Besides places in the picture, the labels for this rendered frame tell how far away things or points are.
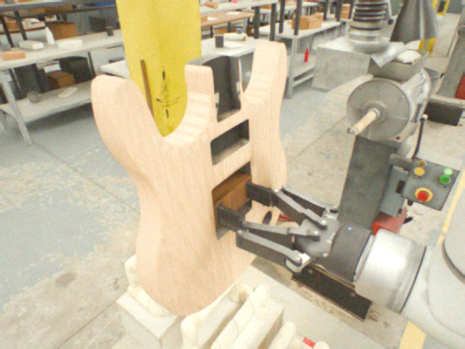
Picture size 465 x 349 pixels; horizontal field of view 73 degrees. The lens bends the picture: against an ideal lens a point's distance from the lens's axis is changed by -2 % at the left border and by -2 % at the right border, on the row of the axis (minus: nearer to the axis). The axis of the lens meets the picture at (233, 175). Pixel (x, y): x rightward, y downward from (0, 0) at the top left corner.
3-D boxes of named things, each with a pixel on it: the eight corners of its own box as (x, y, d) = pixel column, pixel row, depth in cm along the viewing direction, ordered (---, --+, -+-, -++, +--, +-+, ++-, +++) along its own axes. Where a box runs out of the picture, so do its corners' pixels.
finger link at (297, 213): (322, 227, 43) (330, 223, 44) (271, 186, 51) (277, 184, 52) (319, 247, 45) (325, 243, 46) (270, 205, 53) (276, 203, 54)
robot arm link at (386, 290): (408, 277, 44) (365, 258, 47) (430, 229, 39) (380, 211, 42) (391, 329, 38) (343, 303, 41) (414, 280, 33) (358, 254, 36)
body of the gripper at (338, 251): (347, 299, 40) (282, 266, 45) (368, 257, 46) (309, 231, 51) (359, 258, 36) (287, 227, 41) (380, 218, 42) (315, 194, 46)
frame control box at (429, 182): (398, 179, 156) (415, 131, 142) (447, 195, 145) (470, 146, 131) (382, 203, 141) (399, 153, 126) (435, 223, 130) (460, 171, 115)
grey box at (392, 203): (386, 198, 176) (418, 105, 145) (406, 205, 171) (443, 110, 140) (377, 211, 167) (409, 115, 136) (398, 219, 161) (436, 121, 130)
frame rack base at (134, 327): (195, 272, 101) (191, 233, 92) (234, 296, 94) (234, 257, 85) (128, 341, 83) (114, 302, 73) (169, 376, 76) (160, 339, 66)
